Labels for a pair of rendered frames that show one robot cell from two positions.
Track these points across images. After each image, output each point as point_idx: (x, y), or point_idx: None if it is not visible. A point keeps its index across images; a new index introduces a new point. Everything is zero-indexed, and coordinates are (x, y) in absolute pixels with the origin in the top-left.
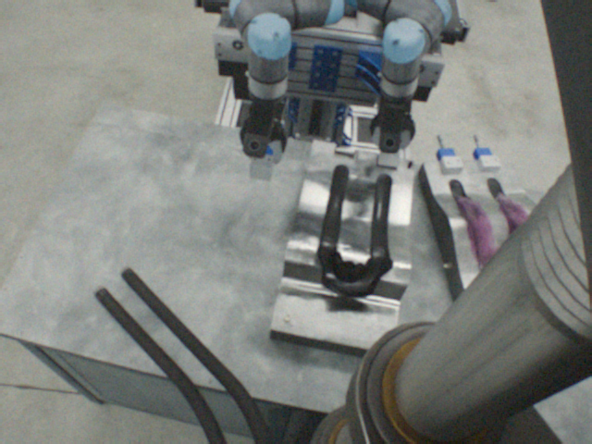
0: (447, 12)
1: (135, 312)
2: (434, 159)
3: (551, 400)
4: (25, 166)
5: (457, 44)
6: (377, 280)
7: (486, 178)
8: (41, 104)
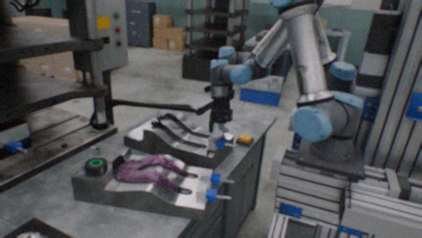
0: (234, 70)
1: (180, 111)
2: None
3: (56, 181)
4: None
5: None
6: (151, 124)
7: (192, 190)
8: None
